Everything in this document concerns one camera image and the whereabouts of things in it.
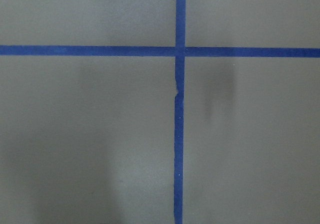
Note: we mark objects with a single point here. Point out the blue tape strip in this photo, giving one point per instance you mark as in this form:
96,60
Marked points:
75,50
178,146

